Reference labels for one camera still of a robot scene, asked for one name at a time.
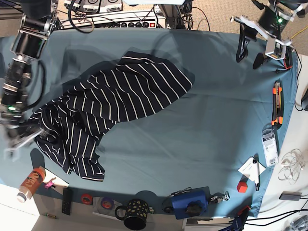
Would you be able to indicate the navy white striped t-shirt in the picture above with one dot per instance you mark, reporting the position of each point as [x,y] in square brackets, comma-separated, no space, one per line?
[140,85]

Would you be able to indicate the purple tape roll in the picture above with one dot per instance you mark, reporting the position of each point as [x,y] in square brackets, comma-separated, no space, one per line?
[107,203]

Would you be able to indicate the orange black utility knife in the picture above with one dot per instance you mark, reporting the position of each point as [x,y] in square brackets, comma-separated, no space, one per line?
[278,106]

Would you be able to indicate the black white marker pen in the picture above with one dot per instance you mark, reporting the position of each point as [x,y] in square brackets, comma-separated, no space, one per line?
[256,173]

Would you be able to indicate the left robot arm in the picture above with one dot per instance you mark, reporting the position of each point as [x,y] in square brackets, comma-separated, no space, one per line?
[276,14]

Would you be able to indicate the black remote control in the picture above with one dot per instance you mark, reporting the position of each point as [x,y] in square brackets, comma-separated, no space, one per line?
[66,201]

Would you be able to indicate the black mug yellow pattern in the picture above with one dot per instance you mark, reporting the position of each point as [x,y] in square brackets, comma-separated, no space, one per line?
[134,215]

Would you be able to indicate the orange black clamp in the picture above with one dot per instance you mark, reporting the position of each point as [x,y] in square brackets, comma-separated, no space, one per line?
[288,61]

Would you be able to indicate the white paper card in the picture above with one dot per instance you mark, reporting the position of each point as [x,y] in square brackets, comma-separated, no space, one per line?
[247,169]

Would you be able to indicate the red cube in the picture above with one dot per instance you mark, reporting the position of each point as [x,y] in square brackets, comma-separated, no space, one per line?
[242,187]

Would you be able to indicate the grey adapter box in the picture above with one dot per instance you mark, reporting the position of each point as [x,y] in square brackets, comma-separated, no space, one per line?
[290,196]

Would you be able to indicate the white paper sheet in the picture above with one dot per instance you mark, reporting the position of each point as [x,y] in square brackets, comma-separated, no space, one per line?
[49,176]

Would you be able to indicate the white power strip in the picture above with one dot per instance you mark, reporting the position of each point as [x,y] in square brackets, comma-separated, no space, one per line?
[128,24]

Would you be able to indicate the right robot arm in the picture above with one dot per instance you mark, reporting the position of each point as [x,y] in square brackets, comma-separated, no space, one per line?
[38,22]

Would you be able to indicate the metal keyring carabiner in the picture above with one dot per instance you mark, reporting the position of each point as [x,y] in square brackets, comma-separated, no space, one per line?
[216,199]

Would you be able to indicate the red tape roll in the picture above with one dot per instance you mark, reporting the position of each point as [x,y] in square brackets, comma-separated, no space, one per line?
[86,199]

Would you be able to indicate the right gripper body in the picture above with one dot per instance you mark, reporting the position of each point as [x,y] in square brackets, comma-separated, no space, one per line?
[17,131]

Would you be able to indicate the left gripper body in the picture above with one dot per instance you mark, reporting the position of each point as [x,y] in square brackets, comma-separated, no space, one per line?
[275,48]

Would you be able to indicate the teal tablecloth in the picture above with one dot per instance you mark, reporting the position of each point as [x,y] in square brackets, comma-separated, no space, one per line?
[200,141]

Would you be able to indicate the pink small figurine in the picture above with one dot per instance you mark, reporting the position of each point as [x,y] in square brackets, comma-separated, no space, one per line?
[50,183]

